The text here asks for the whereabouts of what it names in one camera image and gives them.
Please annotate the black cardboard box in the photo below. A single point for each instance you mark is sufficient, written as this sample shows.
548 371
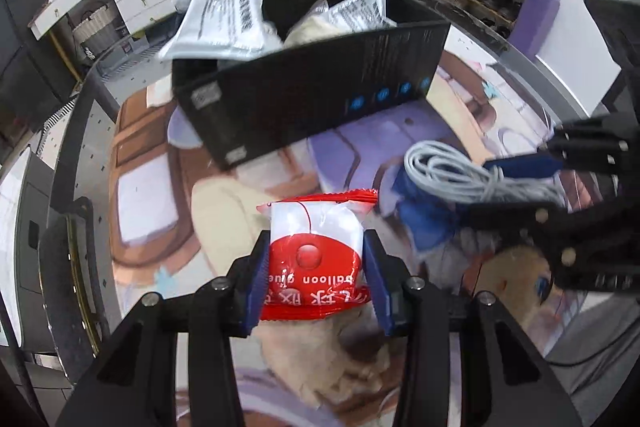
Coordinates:
300 97

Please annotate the purple fabric bag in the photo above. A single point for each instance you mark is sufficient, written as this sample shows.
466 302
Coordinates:
537 17

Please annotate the black white striped rug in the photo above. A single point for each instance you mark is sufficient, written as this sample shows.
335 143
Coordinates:
55 119

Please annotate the white snack packet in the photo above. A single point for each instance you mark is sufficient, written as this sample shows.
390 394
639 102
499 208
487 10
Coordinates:
360 12

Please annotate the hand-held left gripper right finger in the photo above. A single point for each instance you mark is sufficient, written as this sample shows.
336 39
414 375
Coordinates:
380 287

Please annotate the printed cartoon table mat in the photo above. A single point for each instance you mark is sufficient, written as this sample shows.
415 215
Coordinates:
150 187

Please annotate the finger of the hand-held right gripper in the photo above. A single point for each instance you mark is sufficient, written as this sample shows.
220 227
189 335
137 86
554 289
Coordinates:
525 167
505 213

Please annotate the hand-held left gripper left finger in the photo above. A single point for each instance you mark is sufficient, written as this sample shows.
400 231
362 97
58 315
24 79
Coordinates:
255 287

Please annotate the red white packet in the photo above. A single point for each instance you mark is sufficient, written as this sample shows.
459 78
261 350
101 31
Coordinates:
315 252

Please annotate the wicker basket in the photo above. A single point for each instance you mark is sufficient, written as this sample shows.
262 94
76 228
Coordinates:
97 29

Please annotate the white printed plastic bag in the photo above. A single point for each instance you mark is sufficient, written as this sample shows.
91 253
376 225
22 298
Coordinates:
220 22

